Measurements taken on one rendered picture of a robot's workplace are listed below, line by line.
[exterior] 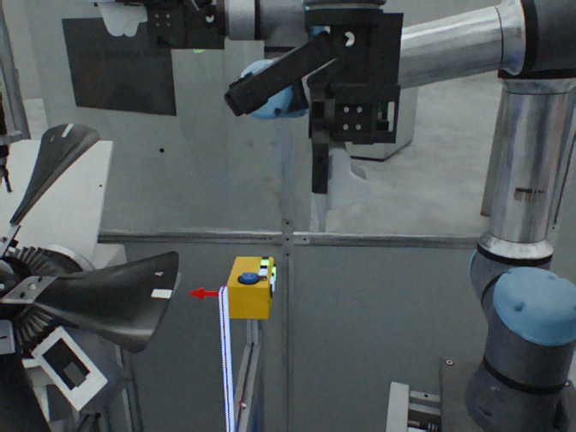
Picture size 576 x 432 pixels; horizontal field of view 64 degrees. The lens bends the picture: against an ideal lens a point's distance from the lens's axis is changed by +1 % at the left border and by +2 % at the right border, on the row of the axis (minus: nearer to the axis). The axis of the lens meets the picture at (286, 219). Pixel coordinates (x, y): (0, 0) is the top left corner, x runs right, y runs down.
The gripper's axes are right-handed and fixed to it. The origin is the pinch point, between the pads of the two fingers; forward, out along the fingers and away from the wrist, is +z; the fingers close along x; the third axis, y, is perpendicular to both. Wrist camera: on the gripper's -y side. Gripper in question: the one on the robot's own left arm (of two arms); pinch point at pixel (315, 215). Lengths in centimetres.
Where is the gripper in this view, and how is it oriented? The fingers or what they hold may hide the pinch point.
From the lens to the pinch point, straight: 49.1
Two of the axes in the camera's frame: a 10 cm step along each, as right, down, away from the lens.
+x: 0.5, -3.6, 9.3
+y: 10.0, 0.2, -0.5
